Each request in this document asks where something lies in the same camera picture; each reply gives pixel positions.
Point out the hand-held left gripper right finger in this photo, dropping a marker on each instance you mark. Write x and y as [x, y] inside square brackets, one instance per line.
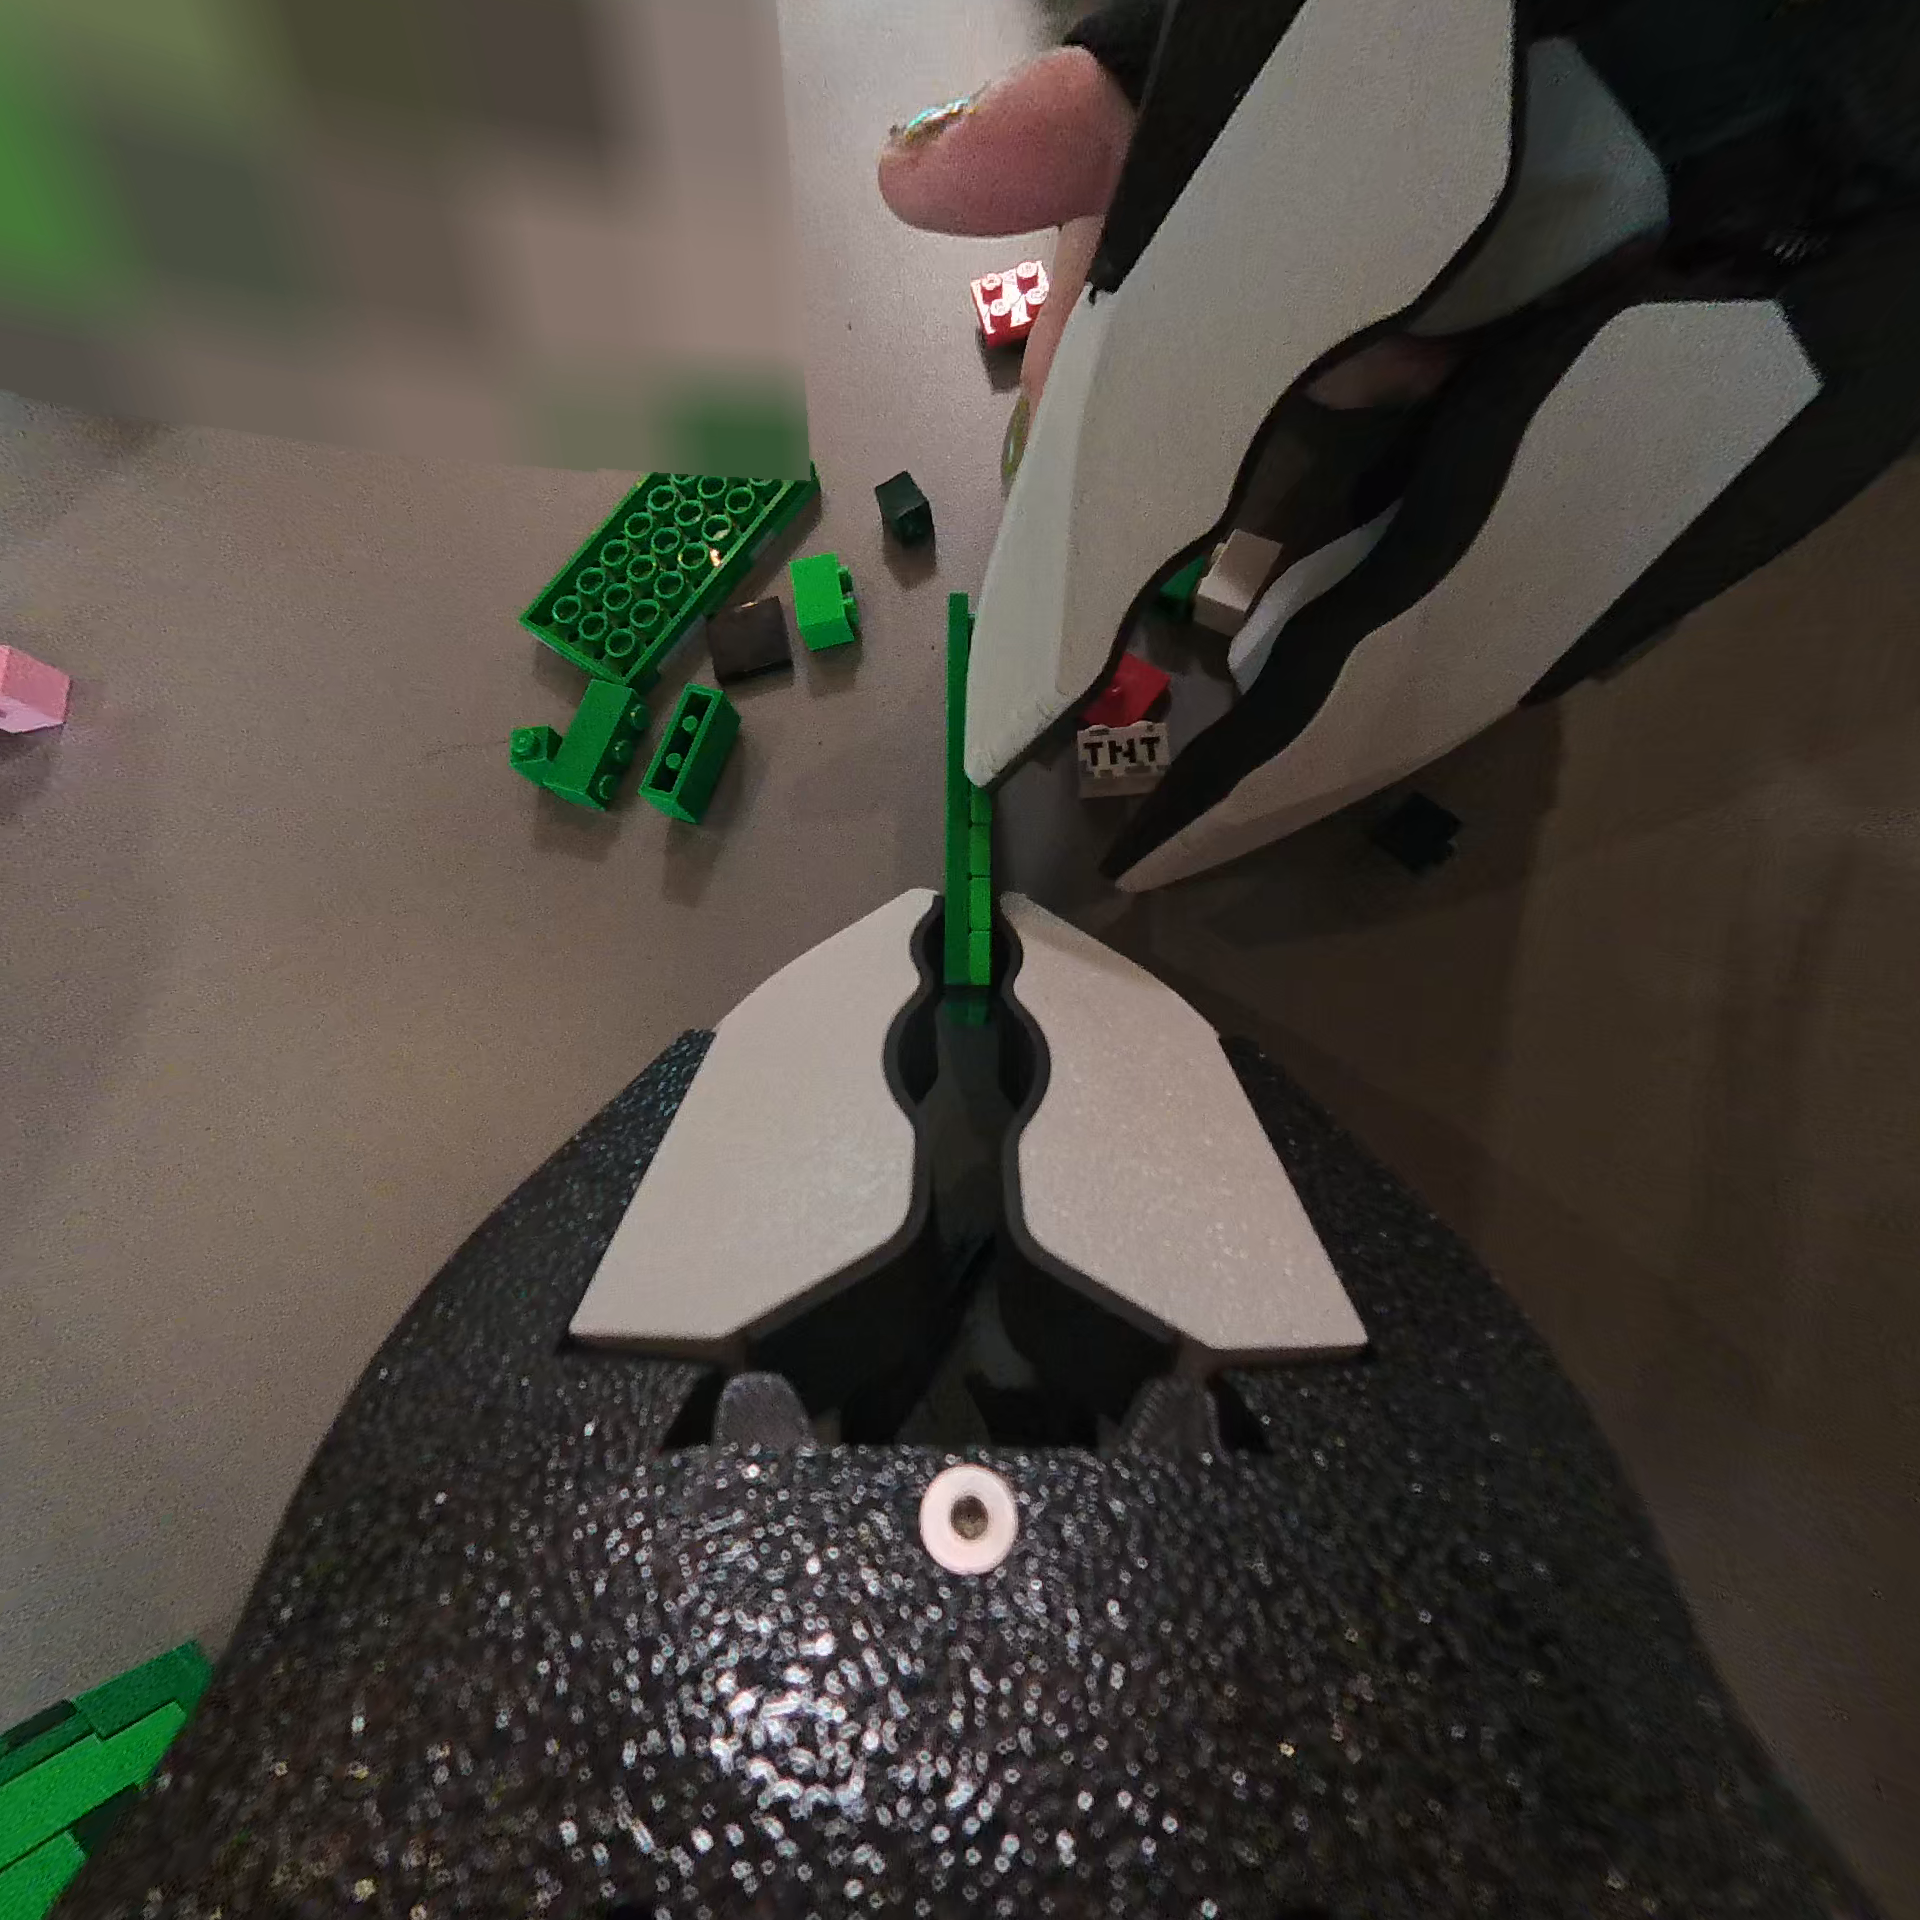
[1170, 1170]

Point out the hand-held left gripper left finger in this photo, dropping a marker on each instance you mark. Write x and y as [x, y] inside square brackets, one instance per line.
[780, 1141]

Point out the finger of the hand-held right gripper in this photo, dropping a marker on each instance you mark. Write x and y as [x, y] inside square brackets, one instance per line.
[1230, 299]
[1575, 523]

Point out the green lego plate assembly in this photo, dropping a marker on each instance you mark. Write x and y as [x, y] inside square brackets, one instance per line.
[960, 779]

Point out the red white-studded lego brick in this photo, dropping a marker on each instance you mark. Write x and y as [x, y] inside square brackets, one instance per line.
[1009, 299]

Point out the black lego brick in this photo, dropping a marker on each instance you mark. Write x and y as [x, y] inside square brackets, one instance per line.
[1415, 831]

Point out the dark green lego brick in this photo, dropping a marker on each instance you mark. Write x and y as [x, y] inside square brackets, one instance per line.
[905, 508]

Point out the green hollow lego brick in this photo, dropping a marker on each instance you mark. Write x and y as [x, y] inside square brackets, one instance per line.
[691, 749]

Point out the printed white lego brick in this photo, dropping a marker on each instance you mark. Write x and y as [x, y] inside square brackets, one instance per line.
[1122, 756]

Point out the green lego brick cluster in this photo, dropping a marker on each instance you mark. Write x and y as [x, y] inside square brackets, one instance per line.
[593, 749]

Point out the dark brown lego tile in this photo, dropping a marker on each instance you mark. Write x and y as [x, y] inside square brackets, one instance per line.
[748, 641]

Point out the large green lego plate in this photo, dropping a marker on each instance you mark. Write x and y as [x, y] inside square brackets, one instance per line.
[662, 579]

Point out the pink lego figure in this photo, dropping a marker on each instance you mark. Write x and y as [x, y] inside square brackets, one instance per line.
[30, 692]

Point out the green lego structure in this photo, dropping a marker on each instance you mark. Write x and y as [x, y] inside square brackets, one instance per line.
[76, 1785]

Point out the person's right hand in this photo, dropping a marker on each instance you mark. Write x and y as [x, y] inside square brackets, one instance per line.
[1003, 149]

